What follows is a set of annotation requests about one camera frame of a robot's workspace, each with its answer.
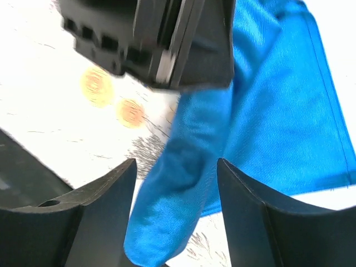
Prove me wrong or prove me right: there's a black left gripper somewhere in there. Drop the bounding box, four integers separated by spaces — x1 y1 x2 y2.
59 1 235 89

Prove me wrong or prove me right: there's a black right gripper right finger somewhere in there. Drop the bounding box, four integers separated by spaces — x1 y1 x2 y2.
217 159 355 267

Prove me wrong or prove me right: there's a blue cloth napkin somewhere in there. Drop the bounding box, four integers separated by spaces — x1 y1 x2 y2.
124 1 355 266

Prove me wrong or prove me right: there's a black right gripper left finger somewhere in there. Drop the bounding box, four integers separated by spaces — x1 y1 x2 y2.
1 159 137 267

